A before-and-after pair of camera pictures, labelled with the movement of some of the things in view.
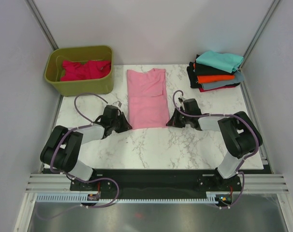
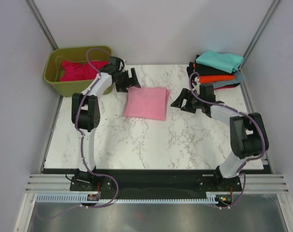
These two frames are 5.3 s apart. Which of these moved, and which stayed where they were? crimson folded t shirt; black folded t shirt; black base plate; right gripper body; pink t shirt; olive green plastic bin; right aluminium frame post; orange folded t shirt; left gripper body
Moved: right gripper body; pink t shirt; left gripper body
Stayed: olive green plastic bin; orange folded t shirt; crimson folded t shirt; right aluminium frame post; black folded t shirt; black base plate
